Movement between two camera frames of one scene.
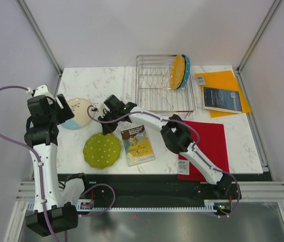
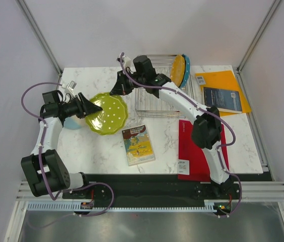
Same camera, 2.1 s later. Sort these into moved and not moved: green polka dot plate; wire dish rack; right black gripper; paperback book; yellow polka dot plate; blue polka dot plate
Moved: green polka dot plate; right black gripper
Not moved: blue polka dot plate; yellow polka dot plate; wire dish rack; paperback book
